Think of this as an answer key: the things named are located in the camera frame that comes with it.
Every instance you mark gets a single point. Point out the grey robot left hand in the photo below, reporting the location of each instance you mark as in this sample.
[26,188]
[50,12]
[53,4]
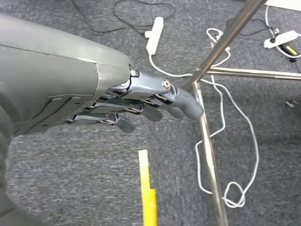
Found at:
[59,81]

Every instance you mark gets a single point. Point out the stainless steel workbench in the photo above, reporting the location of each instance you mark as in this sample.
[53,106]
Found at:
[209,149]

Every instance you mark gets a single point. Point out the white power strip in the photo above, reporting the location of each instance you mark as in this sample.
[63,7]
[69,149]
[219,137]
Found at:
[282,39]
[155,34]

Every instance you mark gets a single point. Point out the black power adapter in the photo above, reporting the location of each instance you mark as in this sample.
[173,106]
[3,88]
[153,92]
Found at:
[290,50]

